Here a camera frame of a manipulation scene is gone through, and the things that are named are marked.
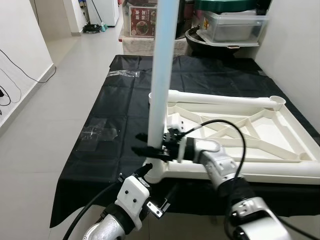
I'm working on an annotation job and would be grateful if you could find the clear plastic bag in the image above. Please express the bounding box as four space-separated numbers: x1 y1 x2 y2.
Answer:
109 70 142 79
80 121 120 148

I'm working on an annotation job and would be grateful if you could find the black tablecloth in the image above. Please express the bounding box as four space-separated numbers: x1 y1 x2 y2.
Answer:
50 54 320 228

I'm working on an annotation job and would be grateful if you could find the beige covered bench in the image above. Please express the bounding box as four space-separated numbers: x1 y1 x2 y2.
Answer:
122 35 191 57

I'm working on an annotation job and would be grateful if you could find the cream plastic table top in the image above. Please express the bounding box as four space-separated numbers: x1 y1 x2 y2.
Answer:
144 89 320 185

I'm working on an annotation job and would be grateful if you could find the black round basin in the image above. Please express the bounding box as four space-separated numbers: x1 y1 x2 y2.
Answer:
185 27 261 56

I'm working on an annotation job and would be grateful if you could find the black mop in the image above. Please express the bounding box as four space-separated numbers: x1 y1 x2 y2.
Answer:
82 0 102 34

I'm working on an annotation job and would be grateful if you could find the black bag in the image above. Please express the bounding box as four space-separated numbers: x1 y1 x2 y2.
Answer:
175 0 198 41

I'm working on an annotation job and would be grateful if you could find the white appliance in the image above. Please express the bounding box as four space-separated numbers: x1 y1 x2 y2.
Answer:
90 0 121 26

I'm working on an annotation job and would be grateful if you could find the green lid storage box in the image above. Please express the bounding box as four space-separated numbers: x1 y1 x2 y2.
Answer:
195 0 271 43

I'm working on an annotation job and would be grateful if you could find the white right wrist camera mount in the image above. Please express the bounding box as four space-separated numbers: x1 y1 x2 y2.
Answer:
166 113 190 162

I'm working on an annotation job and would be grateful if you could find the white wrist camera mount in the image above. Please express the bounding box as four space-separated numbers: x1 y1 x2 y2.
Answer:
114 175 151 221
166 113 190 162

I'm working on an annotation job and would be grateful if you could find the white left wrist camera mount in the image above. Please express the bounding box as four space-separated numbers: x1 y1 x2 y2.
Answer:
114 175 151 221

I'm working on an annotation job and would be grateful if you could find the black wall cable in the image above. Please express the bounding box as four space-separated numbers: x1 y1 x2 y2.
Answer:
0 47 57 118

